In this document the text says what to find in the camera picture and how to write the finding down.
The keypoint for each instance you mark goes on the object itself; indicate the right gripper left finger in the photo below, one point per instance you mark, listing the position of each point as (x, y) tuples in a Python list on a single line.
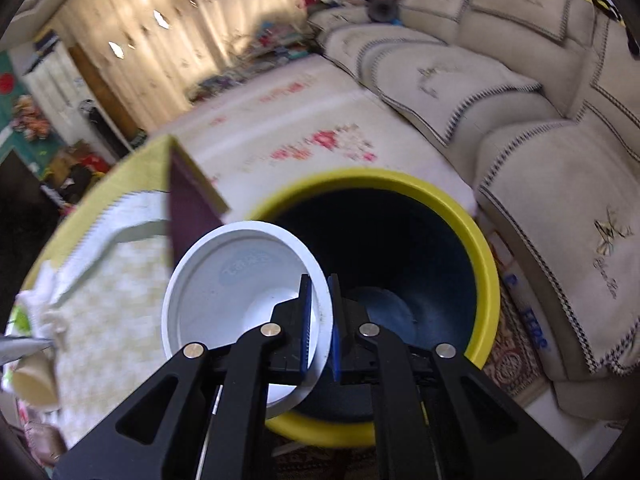
[(202, 414)]

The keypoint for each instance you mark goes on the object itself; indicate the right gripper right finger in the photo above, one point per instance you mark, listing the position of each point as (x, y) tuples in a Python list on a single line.
[(437, 415)]

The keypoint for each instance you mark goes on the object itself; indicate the white round plastic container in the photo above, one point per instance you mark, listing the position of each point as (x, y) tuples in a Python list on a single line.
[(230, 280)]

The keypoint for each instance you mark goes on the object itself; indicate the brown paper cup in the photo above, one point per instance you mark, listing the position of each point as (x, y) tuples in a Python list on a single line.
[(34, 382)]

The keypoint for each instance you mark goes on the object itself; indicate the red patterned rug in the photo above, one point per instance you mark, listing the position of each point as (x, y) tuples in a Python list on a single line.
[(514, 363)]

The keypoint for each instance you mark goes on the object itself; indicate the yellow chevron table cloth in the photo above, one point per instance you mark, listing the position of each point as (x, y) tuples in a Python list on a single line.
[(98, 286)]

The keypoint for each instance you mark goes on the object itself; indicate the red tissue box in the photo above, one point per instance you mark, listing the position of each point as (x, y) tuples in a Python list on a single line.
[(194, 205)]

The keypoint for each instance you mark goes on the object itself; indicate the black tower fan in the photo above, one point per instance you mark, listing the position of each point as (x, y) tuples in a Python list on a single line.
[(106, 134)]

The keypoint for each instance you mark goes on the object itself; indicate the beige sectional sofa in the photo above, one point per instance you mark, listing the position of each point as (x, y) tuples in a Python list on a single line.
[(535, 103)]

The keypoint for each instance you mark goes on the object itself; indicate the artificial flower decoration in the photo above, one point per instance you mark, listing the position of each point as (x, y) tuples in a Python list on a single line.
[(28, 119)]

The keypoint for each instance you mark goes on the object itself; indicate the beige embroidered curtain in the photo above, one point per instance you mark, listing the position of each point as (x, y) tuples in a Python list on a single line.
[(151, 52)]

